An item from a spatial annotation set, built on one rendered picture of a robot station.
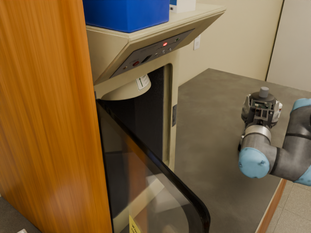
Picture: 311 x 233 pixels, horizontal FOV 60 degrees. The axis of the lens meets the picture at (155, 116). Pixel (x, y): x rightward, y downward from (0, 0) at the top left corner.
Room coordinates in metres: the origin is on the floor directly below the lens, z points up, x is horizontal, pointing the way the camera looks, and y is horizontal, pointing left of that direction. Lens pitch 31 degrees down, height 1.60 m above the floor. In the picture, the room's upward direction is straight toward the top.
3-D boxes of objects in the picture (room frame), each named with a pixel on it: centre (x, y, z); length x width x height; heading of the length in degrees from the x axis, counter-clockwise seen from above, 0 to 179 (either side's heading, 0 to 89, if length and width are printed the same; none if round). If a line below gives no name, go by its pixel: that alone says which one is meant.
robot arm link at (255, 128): (0.64, -0.29, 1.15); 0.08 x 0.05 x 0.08; 68
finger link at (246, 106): (0.82, -0.32, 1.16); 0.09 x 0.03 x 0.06; 2
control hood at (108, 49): (0.53, -0.01, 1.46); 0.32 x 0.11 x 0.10; 143
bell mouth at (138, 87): (0.64, 0.10, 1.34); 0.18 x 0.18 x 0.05
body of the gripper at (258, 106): (0.72, -0.32, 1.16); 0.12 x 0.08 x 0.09; 158
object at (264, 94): (0.85, -0.38, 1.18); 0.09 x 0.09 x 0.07
